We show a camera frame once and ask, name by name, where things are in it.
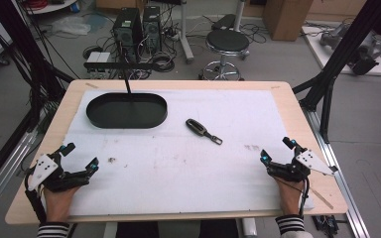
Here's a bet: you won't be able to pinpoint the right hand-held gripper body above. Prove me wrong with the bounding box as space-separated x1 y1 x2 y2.
266 148 339 183

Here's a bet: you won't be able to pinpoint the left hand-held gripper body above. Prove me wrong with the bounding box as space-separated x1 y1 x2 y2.
27 151 91 193

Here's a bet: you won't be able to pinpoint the person's left hand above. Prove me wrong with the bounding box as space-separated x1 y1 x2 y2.
42 184 81 225

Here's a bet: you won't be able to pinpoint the person's right hand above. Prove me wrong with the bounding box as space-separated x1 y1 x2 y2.
273 177 308 218

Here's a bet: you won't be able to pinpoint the thin wooden stick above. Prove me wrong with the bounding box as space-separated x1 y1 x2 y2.
310 187 334 210

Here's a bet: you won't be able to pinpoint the black oval tray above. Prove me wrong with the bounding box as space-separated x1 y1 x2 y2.
85 91 169 130

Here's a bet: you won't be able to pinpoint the dark hand tool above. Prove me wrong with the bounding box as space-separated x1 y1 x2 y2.
185 117 224 146

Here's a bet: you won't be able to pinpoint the white foam mat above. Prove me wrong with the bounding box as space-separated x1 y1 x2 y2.
63 88 316 218

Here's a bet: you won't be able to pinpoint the white box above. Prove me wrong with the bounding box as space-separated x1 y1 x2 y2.
85 51 112 64

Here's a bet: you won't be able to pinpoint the white floor platform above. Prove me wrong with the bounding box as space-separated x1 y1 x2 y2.
301 25 381 78

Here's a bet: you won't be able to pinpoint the black T-shaped stand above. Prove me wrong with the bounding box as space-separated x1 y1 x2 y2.
82 60 155 100

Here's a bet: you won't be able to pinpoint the person's legs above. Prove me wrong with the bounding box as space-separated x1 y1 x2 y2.
115 219 240 238

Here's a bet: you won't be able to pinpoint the grey robot device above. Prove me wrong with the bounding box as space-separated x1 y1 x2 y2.
319 23 381 76

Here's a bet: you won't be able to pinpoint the black round stool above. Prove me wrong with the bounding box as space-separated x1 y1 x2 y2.
197 28 251 81

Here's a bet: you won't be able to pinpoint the clear plastic bag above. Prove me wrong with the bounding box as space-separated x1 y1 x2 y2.
50 16 92 36

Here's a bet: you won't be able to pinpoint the brown wooden cabinet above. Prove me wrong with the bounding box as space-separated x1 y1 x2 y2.
261 0 315 43

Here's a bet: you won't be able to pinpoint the large black computer tower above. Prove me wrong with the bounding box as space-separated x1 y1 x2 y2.
111 6 144 64

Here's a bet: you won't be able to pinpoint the white round table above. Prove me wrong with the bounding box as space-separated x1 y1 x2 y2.
22 0 79 15

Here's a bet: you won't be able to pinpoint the white table leg stand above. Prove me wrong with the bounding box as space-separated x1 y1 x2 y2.
178 0 195 64

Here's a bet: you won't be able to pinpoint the slim black computer tower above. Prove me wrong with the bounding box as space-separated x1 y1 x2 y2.
141 5 164 55

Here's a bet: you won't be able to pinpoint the aluminium rail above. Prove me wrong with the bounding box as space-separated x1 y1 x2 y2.
302 106 372 238
0 129 40 223

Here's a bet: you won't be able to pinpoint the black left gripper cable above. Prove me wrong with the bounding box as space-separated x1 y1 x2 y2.
24 167 48 225

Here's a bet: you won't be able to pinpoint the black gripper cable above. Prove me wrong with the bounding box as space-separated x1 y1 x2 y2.
298 178 311 218
24 167 48 225

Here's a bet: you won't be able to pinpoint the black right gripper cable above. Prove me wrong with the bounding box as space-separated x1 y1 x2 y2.
298 178 311 218

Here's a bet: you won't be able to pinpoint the black metal frame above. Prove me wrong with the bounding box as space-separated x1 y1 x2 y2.
0 0 76 196
292 0 381 144

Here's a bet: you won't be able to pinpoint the coil of black cables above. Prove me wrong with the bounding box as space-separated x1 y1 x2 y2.
151 52 177 73

